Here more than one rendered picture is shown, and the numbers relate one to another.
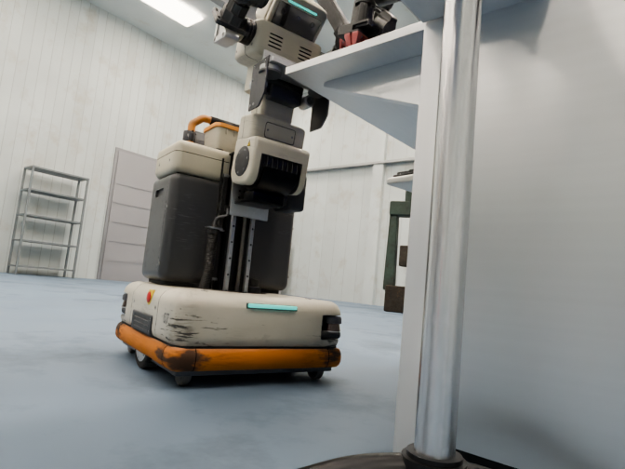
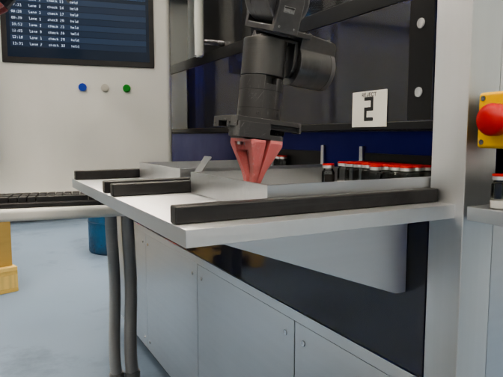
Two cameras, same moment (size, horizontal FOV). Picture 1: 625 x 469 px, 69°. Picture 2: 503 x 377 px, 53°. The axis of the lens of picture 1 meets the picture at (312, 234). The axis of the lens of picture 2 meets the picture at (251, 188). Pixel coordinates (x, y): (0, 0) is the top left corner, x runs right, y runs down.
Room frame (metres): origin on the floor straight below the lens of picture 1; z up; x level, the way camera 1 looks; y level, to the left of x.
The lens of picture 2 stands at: (0.89, 0.56, 0.98)
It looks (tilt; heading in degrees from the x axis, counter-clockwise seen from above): 6 degrees down; 290
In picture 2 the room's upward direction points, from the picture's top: straight up
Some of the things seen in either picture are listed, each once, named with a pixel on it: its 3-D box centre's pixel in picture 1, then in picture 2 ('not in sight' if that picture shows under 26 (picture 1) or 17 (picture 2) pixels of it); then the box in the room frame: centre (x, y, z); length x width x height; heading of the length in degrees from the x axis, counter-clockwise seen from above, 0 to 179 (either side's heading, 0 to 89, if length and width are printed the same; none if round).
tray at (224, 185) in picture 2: not in sight; (319, 184); (1.07, -0.23, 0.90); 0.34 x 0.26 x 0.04; 48
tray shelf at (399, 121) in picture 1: (433, 101); (238, 192); (1.23, -0.30, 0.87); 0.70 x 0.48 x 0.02; 138
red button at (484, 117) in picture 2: not in sight; (496, 120); (0.82, -0.13, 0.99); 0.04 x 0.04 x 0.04; 48
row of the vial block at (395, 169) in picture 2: not in sight; (372, 176); (0.99, -0.31, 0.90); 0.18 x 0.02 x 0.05; 138
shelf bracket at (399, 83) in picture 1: (379, 95); (312, 262); (1.05, -0.13, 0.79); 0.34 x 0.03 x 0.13; 48
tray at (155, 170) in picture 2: not in sight; (231, 170); (1.31, -0.47, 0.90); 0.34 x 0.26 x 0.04; 48
